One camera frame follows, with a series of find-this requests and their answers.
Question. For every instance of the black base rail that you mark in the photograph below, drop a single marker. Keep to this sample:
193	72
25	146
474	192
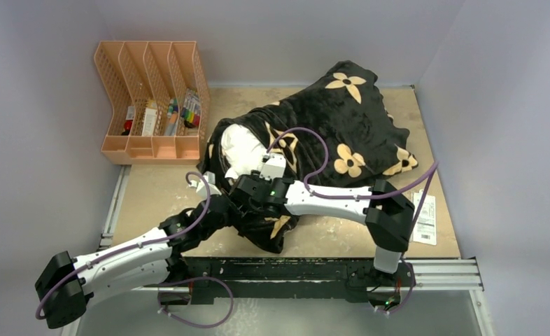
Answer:
351	279

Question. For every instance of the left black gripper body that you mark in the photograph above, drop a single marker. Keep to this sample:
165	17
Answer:
232	215

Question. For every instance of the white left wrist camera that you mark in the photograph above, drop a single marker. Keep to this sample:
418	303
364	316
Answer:
206	187

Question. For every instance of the colourful marker set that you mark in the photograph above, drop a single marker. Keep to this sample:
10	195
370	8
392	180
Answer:
191	109

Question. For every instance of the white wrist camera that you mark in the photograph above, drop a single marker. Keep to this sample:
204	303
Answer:
206	187
273	166

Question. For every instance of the white pillow insert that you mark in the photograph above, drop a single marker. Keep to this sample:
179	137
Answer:
243	151

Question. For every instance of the aluminium frame rail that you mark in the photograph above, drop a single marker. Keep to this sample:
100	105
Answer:
446	274

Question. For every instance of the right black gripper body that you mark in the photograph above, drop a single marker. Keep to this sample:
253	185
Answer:
256	176

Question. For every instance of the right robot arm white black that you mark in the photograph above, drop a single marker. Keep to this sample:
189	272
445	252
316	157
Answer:
385	212

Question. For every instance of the white card box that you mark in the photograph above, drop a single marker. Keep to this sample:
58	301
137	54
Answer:
149	122

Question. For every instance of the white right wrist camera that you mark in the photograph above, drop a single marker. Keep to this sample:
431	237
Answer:
273	166

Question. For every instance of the white paper label sheet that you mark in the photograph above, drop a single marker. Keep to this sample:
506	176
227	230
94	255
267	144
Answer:
425	229

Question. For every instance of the orange plastic file organizer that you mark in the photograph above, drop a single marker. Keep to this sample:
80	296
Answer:
152	74

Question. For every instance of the red round object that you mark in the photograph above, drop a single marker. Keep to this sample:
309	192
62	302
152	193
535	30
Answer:
127	126

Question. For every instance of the black pillowcase with beige flowers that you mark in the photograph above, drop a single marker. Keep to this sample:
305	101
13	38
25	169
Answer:
337	132

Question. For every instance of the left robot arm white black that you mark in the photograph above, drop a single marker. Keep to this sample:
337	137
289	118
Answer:
69	285

